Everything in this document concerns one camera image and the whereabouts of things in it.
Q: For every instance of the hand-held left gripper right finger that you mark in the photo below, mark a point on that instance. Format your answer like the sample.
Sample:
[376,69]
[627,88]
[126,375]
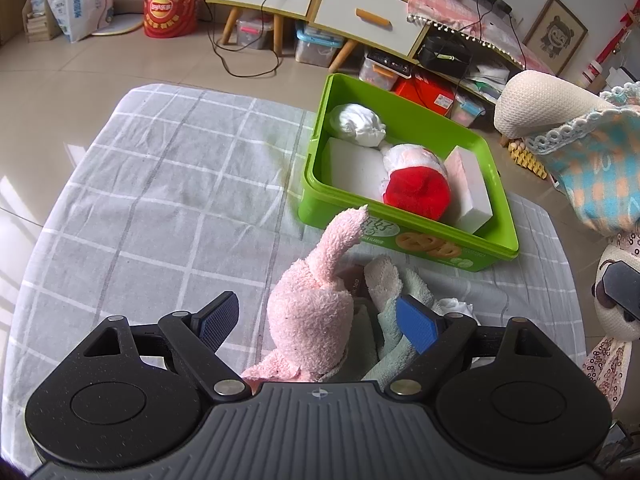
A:
[417,325]

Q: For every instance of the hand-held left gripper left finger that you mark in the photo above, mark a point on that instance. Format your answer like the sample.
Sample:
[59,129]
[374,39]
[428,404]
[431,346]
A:
[220,320]

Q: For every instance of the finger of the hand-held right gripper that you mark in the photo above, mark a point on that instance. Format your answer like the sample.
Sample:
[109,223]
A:
[622,287]

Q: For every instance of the white cloth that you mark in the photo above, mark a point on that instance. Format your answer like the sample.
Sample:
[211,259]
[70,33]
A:
[357,122]
[452,306]

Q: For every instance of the pale green towel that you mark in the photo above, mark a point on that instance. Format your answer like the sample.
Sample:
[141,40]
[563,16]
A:
[415,285]

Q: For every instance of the cream doll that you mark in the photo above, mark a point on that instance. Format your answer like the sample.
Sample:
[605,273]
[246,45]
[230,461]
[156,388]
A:
[590,170]

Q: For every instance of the red and white santa plush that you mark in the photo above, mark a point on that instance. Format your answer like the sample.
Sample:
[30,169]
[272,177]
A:
[415,190]

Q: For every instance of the white foam block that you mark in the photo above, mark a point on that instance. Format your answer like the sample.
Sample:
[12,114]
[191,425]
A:
[470,195]
[350,170]

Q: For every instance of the green plastic box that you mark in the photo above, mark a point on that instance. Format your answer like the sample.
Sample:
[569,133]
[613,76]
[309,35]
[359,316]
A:
[415,115]

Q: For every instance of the dark brown pouch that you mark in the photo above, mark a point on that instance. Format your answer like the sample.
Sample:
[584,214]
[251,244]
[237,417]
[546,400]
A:
[354,285]

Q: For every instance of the grey checked blanket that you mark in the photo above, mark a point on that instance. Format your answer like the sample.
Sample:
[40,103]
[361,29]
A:
[150,200]

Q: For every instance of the yellow egg tray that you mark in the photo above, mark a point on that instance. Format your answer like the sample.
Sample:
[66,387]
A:
[527,160]

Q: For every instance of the clear storage box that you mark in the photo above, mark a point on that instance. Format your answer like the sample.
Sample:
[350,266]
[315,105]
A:
[467,110]

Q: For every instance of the red hanging ornament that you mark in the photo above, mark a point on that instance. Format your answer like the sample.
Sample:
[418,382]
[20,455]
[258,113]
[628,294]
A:
[591,67]

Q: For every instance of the red cardboard box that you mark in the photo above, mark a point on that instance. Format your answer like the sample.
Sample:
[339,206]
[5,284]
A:
[430,92]

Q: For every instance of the stack of papers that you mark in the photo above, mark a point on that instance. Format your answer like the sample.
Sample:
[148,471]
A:
[487,72]

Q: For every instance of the clear box with black lid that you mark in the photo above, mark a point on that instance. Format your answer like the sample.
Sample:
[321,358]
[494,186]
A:
[382,70]

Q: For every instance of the framed cartoon picture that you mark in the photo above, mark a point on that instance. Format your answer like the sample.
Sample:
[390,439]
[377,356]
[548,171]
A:
[555,35]

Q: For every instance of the black case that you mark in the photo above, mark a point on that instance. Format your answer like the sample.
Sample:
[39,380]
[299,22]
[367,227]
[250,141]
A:
[442,55]

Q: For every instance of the clear box with pink contents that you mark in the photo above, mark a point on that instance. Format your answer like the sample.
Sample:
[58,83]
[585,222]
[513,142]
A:
[252,32]

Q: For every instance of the clear box with blue lid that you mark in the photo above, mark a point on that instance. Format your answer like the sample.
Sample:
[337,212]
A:
[320,47]

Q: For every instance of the white round stand base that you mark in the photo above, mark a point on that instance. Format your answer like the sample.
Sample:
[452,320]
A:
[127,24]

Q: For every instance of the pink checked lace cloth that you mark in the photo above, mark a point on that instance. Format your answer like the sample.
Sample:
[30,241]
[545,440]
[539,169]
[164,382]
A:
[440,5]

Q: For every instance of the white bag with blue print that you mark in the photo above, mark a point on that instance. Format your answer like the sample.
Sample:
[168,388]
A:
[80,0]

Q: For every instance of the wooden desk shelf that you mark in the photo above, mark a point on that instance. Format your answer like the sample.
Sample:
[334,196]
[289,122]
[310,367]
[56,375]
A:
[15,0]

